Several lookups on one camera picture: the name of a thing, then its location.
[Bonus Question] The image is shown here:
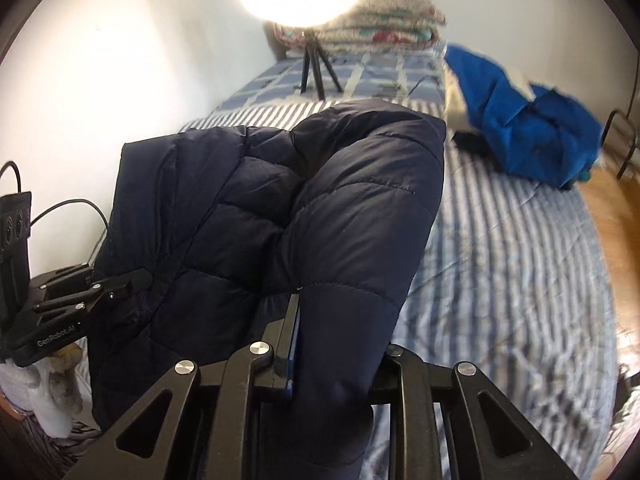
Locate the blue plaid pillow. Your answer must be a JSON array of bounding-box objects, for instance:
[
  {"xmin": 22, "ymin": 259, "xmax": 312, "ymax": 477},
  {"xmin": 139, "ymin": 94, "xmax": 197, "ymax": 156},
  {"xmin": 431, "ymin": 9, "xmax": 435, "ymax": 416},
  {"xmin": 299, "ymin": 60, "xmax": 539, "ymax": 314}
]
[{"xmin": 217, "ymin": 51, "xmax": 445, "ymax": 110}]

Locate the navy quilted puffer jacket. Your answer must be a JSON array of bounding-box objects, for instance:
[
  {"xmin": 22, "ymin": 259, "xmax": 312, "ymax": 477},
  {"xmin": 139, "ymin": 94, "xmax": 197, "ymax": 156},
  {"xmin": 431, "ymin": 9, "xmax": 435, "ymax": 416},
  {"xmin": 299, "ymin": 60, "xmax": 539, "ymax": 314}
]
[{"xmin": 88, "ymin": 100, "xmax": 446, "ymax": 479}]

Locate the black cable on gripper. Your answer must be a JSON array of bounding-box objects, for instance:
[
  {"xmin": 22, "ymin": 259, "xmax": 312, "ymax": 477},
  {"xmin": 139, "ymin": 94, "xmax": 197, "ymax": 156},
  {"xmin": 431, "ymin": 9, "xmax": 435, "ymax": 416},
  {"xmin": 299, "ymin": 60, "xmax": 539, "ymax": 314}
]
[{"xmin": 0, "ymin": 160, "xmax": 112, "ymax": 266}]

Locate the blue white striped quilt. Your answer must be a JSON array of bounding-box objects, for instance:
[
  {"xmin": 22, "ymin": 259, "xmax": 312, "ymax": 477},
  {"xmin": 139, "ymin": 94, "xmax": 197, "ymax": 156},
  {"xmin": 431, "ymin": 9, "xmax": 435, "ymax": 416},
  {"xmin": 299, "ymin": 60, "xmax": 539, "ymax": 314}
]
[{"xmin": 191, "ymin": 99, "xmax": 615, "ymax": 479}]

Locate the bright blue fleece garment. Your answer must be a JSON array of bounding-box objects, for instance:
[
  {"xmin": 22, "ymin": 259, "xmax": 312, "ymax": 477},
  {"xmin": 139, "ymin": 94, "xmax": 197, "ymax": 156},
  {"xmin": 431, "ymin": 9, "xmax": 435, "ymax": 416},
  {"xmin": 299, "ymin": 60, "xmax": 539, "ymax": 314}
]
[{"xmin": 444, "ymin": 44, "xmax": 602, "ymax": 188}]

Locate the white gloved left hand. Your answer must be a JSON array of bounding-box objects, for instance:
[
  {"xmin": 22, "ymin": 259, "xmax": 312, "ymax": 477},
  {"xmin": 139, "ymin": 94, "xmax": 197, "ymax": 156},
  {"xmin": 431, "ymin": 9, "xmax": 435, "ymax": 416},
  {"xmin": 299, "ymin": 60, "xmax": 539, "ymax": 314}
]
[{"xmin": 1, "ymin": 344, "xmax": 84, "ymax": 439}]

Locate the black metal chair frame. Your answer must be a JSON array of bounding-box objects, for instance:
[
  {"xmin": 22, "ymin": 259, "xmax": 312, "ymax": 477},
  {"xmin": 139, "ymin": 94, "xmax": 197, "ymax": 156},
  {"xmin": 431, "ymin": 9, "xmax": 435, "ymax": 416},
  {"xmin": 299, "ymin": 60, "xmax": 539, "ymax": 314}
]
[{"xmin": 601, "ymin": 108, "xmax": 639, "ymax": 180}]

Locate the folded floral fuzzy blanket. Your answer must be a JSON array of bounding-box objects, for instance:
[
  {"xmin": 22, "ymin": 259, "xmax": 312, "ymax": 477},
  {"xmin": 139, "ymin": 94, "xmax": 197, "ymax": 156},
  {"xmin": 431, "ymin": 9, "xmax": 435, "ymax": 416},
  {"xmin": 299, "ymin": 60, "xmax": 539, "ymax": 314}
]
[{"xmin": 271, "ymin": 0, "xmax": 447, "ymax": 57}]

